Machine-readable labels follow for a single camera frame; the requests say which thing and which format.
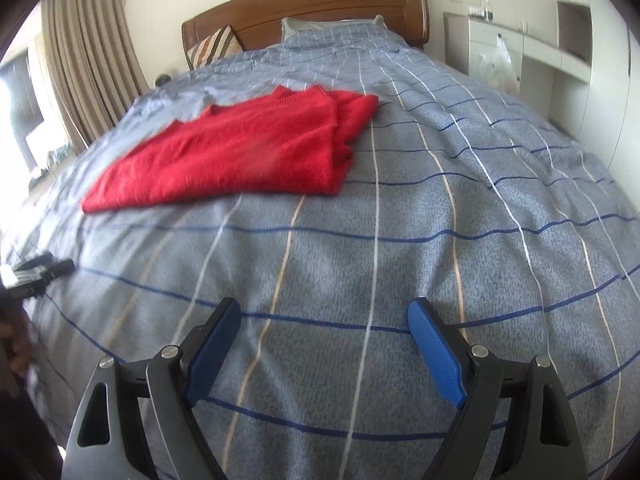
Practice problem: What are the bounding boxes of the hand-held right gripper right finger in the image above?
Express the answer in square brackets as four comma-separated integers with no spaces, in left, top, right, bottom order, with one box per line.
[407,297,589,480]

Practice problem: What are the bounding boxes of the red knit sweater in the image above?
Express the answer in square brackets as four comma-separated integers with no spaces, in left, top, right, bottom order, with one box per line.
[81,85,380,215]

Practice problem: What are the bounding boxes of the person's left hand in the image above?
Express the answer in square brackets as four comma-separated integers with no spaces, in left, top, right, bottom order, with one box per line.
[0,310,33,391]

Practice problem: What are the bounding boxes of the grey pillow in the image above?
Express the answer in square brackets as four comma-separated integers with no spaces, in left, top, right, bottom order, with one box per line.
[281,15,388,43]

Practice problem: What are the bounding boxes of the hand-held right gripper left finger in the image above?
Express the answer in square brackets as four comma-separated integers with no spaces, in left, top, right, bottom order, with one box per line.
[62,297,243,480]

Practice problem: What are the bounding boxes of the striped pillow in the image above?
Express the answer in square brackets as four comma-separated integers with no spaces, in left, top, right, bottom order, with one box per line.
[190,25,246,70]

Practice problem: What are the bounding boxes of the white wardrobe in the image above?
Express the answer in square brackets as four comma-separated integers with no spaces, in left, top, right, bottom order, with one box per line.
[552,0,640,171]

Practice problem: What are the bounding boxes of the cream window seat cabinet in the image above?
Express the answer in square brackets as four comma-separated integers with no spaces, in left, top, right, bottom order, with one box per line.
[27,147,76,186]

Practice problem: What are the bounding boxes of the white desk unit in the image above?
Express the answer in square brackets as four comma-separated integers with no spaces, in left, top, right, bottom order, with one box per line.
[442,10,566,121]

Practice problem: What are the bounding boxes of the beige curtain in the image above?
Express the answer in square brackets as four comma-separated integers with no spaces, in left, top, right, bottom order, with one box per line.
[40,0,148,158]

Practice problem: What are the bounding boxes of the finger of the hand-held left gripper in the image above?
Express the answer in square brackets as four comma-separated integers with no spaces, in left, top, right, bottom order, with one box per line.
[12,253,76,285]

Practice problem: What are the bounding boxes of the wooden headboard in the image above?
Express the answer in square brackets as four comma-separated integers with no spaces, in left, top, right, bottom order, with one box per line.
[181,0,431,71]

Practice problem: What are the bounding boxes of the clear plastic bag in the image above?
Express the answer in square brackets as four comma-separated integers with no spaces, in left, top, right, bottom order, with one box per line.
[477,35,520,95]

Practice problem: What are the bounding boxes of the blue checked blanket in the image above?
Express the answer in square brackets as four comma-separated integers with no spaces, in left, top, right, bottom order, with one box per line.
[0,27,640,480]

